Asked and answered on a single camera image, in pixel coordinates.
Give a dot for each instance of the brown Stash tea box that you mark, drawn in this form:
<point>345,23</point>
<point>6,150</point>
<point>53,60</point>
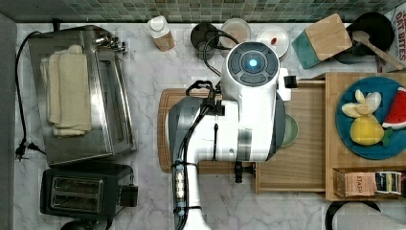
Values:
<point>347,184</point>

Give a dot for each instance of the green bowl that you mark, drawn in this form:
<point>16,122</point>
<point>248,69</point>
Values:
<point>291,131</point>

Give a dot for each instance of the toy peeled banana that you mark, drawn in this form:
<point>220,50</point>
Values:
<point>364,105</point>

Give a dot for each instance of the teal wooden knife block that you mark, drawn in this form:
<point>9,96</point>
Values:
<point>321,40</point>

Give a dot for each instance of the black drawer handle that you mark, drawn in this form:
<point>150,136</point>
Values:
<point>240,170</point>

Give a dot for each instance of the black toaster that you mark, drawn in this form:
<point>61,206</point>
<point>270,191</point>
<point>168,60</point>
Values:
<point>88,191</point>

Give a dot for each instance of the stainless toaster oven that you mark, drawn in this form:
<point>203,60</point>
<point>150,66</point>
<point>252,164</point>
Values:
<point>81,94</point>

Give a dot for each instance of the black round pot rim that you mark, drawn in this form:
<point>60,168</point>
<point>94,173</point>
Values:
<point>336,205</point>

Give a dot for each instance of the white lidded container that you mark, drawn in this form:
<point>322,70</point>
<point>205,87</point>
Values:
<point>238,29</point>

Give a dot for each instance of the white lidded bottle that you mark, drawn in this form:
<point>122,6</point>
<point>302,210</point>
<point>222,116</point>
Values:
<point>160,32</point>

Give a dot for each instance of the wooden cutting board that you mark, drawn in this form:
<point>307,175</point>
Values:
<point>169,98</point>

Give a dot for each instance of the black pan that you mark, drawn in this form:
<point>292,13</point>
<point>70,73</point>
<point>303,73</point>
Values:
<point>381,33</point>

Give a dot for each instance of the striped tea box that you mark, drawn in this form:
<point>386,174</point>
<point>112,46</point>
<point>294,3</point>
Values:
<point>388,182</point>

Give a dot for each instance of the oat bites box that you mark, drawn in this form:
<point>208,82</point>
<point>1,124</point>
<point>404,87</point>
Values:
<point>395,33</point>

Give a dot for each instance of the wooden spoon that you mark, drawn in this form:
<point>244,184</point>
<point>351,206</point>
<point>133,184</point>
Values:
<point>363,38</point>

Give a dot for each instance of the black round cup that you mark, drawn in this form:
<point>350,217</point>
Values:
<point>201,34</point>

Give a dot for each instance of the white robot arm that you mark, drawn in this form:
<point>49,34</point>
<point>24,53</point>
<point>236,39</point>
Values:
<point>241,120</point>

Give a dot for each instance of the toy watermelon slice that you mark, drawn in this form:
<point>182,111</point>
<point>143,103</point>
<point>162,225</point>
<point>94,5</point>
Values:
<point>396,117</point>

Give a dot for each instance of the blue plate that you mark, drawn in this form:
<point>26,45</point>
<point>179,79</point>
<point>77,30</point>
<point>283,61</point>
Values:
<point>386,88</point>

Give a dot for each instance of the white lid red knob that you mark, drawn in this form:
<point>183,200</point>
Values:
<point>276,38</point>

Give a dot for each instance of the yellow toy pear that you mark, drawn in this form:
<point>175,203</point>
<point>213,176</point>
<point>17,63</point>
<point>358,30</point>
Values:
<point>366,131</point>

